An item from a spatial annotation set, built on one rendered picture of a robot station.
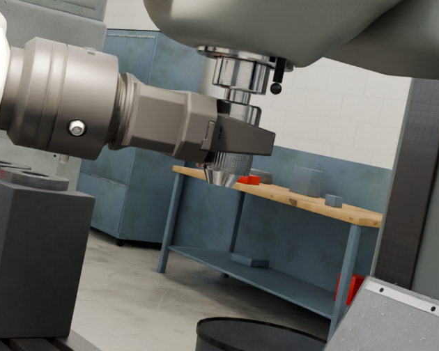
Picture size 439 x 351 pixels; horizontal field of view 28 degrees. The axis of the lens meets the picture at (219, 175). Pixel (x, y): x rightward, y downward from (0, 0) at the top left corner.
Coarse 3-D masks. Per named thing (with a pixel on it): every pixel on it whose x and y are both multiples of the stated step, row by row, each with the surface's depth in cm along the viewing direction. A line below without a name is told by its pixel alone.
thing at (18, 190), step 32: (0, 160) 123; (0, 192) 107; (32, 192) 106; (64, 192) 110; (0, 224) 106; (32, 224) 107; (64, 224) 110; (0, 256) 105; (32, 256) 108; (64, 256) 111; (0, 288) 105; (32, 288) 108; (64, 288) 112; (0, 320) 106; (32, 320) 109; (64, 320) 112
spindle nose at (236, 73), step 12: (216, 60) 75; (228, 60) 73; (240, 60) 72; (216, 72) 74; (228, 72) 73; (240, 72) 72; (252, 72) 73; (264, 72) 73; (216, 84) 74; (228, 84) 73; (240, 84) 72; (252, 84) 73; (264, 84) 74
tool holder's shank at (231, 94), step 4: (224, 88) 76; (228, 88) 74; (232, 88) 73; (236, 88) 73; (224, 92) 75; (228, 92) 74; (232, 92) 74; (236, 92) 74; (240, 92) 74; (244, 92) 74; (248, 92) 74; (252, 92) 74; (224, 96) 74; (228, 96) 74; (232, 96) 74; (236, 96) 74; (240, 96) 74; (244, 96) 74; (248, 96) 74; (232, 100) 74; (236, 100) 74; (240, 100) 74; (244, 100) 74; (248, 100) 74
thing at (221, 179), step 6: (210, 174) 74; (216, 174) 74; (222, 174) 74; (228, 174) 74; (210, 180) 74; (216, 180) 74; (222, 180) 74; (228, 180) 74; (234, 180) 74; (222, 186) 74; (228, 186) 74
